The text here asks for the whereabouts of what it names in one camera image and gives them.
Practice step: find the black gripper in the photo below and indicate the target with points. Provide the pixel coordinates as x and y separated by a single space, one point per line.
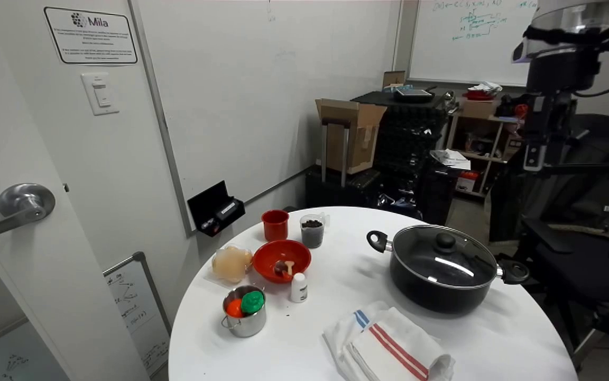
548 117

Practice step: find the glass lid with black knob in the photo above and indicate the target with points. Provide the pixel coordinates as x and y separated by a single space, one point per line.
444 254

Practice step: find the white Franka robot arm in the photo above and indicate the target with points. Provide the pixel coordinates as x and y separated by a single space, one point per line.
565 28

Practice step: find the black cooking pot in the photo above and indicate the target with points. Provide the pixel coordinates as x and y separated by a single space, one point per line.
423 296

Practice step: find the wooden shelf unit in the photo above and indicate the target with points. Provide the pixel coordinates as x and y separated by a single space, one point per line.
484 133

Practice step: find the black office chair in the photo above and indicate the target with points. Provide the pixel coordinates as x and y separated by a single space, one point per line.
592 212

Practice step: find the black cabinet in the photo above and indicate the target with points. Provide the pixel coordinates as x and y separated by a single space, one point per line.
407 141

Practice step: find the dark flat box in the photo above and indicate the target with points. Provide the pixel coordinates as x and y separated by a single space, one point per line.
413 91

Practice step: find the small brown box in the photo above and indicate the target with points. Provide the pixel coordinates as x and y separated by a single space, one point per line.
393 78

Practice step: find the open cardboard box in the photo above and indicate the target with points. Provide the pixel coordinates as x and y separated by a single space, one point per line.
358 133

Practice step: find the white towel with red stripes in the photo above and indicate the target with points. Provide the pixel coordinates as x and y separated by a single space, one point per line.
395 349

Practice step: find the red cup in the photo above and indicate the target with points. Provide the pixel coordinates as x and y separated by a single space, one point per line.
274 226

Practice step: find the small white bottle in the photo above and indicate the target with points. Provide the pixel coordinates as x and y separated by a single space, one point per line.
298 289

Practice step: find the small toy food pieces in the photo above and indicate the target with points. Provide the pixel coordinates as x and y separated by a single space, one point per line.
284 268

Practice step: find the red bowl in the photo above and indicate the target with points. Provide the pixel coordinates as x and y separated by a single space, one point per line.
269 256

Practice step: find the beige egg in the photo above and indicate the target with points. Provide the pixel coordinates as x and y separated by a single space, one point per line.
245 258
217 264
230 252

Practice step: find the green toy piece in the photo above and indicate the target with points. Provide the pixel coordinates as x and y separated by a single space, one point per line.
251 301

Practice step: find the beige bread piece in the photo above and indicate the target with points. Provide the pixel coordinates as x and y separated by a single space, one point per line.
234 270

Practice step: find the open black case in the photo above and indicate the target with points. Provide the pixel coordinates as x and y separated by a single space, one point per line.
214 205

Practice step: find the metal cup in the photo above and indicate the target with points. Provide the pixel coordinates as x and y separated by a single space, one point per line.
244 327

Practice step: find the orange toy piece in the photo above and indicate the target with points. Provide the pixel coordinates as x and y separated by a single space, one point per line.
232 308

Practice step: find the small leaning whiteboard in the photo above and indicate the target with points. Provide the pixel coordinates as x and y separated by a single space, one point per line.
135 310

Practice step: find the wall whiteboard with green writing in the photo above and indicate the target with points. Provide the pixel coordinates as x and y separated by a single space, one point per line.
460 42

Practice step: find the white light switch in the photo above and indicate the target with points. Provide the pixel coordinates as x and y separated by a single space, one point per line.
99 93

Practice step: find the white wall sign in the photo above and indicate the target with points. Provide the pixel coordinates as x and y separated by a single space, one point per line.
91 35

